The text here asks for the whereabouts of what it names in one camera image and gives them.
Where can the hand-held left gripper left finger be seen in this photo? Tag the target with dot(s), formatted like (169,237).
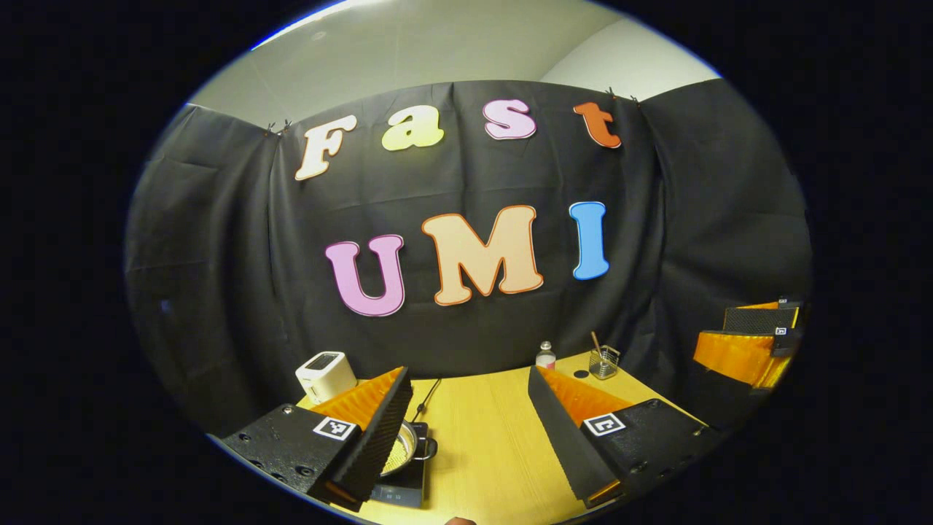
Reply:
(373,441)

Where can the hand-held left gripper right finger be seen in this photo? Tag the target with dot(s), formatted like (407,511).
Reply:
(561,437)

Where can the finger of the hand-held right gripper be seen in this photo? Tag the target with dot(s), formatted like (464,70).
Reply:
(736,357)
(758,319)

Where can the black induction cooktop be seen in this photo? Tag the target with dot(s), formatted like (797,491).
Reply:
(404,492)

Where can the pile of pale beans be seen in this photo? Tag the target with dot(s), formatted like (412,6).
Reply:
(397,458)

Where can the white toaster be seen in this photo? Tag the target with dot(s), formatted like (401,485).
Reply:
(326,375)

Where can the small clear plastic bottle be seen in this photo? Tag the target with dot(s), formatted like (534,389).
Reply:
(546,357)

